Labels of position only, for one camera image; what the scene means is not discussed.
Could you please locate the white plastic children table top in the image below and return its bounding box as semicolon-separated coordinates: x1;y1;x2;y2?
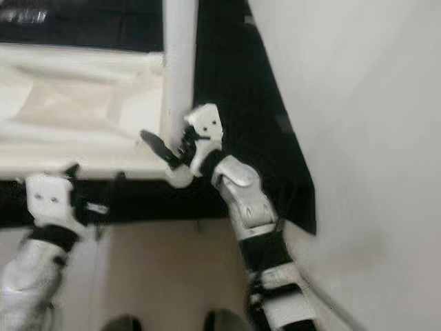
0;43;197;188

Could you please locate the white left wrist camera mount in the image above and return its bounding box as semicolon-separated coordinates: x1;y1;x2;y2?
25;174;76;232

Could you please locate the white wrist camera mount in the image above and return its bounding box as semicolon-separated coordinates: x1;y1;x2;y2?
185;103;225;177
25;174;76;232

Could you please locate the black table cloth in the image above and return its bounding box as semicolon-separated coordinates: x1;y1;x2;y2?
0;0;318;235

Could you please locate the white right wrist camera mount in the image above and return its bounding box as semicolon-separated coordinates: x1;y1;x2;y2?
185;103;225;177

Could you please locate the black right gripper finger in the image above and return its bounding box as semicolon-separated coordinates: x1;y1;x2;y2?
140;130;180;170

